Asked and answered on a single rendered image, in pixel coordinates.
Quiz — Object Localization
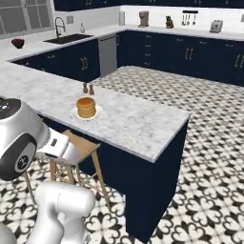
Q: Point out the dark red bowl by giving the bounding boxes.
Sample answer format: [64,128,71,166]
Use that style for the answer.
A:
[10,37,26,50]

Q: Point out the black rail with hanging tools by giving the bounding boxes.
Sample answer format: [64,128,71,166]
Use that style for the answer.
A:
[181,10,199,28]

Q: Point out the dark blue dining counter cabinet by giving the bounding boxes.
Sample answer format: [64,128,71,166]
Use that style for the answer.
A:
[40,115,191,244]

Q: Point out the silver toaster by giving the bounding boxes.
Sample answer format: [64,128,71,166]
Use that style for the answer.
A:
[209,19,224,34]

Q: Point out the white plate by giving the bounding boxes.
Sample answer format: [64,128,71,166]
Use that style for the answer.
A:
[70,104,104,122]

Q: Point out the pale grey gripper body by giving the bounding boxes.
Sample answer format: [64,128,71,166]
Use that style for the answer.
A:
[61,142,83,167]

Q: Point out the wooden stool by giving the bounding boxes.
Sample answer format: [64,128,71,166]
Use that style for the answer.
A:
[49,128,112,212]
[22,152,51,205]

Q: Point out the dark blue wall cupboards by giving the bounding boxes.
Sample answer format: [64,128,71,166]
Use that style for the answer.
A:
[52,0,244,12]

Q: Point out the stack of golden pancakes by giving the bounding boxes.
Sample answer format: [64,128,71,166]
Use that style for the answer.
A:
[75,96,97,120]

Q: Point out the grey dishwasher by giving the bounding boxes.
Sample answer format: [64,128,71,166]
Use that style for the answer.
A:
[97,34,119,78]

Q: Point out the dark blue sink cupboard run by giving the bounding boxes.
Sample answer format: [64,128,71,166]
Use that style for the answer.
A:
[10,38,101,84]

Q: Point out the black spring tap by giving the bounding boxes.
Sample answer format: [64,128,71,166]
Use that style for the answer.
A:
[53,16,67,39]

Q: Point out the grey framed window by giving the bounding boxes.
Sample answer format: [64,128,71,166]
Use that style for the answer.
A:
[0,0,55,40]

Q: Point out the black sink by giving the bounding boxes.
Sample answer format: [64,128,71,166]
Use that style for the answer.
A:
[43,32,95,46]

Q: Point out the white paper towel roll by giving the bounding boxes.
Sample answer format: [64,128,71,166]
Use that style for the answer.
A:
[118,10,127,27]

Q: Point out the dark blue long cupboard run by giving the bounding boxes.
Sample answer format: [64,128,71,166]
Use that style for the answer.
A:
[115,30,244,88]

